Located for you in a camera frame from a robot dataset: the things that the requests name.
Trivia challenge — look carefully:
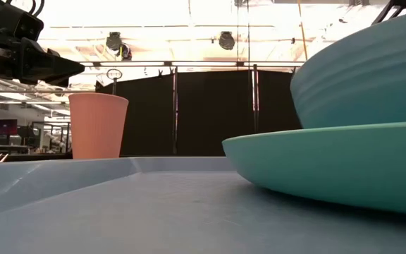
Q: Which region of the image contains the blue plastic bowl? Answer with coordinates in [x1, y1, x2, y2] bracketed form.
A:
[290, 8, 406, 130]

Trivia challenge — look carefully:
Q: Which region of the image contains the pink plastic cup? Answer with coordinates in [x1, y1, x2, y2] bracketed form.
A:
[68, 92, 130, 160]

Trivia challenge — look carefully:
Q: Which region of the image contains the teal plastic plate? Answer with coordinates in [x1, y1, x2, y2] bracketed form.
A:
[221, 121, 406, 217]

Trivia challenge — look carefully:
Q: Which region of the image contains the blue plastic tray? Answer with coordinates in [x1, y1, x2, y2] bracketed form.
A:
[0, 156, 406, 254]

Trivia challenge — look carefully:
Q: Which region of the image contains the monitor with magenta screen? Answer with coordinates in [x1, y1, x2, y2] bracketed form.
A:
[0, 119, 18, 137]

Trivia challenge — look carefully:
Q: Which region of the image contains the red and black hanging device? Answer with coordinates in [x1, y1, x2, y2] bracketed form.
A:
[116, 42, 133, 61]

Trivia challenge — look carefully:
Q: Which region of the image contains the black curtain partition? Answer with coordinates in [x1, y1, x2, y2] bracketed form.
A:
[95, 68, 302, 158]

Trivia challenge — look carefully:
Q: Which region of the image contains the thin pole with ring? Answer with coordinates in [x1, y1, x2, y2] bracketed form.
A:
[106, 68, 123, 96]

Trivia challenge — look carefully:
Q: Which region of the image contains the black ceiling cord reel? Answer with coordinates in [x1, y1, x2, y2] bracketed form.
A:
[106, 31, 123, 51]
[219, 30, 236, 51]

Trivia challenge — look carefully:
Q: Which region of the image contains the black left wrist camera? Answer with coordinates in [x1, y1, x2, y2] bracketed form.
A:
[0, 0, 45, 42]

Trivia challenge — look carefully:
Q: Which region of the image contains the black left wrist camera cable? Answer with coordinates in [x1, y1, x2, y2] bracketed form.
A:
[4, 0, 46, 18]

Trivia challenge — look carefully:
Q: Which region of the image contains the yellow hanging power cord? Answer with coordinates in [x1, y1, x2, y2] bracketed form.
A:
[296, 0, 309, 61]

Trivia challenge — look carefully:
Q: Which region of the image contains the black metal table frame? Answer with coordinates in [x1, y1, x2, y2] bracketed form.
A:
[4, 151, 176, 162]

